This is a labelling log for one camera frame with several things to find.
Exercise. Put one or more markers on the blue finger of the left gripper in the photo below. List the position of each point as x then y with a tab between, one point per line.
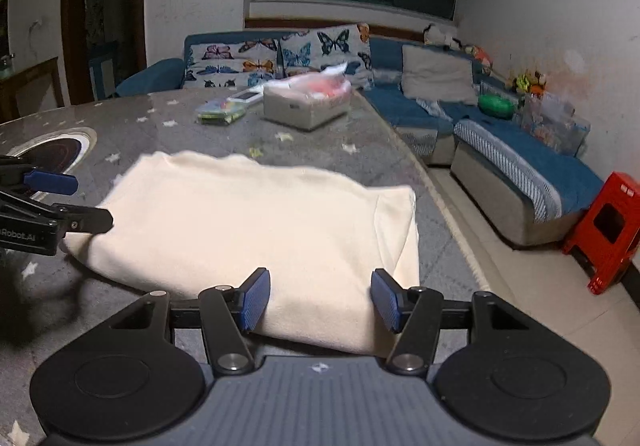
83	219
51	183

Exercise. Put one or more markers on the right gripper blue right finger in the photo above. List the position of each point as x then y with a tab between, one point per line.
414	316

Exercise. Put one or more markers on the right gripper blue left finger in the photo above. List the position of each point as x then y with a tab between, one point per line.
227	315

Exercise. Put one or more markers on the cream sweatshirt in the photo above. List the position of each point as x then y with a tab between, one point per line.
186	222

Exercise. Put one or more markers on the black induction cooktop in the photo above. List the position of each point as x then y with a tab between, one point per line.
58	151

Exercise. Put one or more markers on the blue corner sofa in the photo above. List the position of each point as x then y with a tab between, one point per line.
528	192

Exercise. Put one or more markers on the clear plastic toy box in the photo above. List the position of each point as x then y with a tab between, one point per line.
220	112

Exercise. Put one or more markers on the left butterfly pillow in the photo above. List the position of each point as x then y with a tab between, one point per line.
231	65

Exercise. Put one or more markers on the butterfly pillow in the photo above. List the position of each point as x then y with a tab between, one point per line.
317	49
231	65

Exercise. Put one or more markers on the red plastic stool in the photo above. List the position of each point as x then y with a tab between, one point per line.
607	236

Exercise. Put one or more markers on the white remote control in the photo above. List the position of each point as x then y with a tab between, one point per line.
248	97

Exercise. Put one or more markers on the green round toy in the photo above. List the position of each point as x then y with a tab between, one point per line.
496	106

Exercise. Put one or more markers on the white tissue box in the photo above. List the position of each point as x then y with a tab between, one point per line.
309	100

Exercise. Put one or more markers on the clear storage bin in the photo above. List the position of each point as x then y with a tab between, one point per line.
552	121

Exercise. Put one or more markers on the grey cushion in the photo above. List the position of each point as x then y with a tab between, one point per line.
436	76

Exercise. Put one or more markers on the yellow plush toys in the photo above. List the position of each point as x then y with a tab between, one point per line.
532	83

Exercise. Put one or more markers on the right butterfly pillow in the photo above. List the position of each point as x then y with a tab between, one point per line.
317	49

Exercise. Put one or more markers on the panda plush toy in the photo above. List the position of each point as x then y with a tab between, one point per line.
432	35

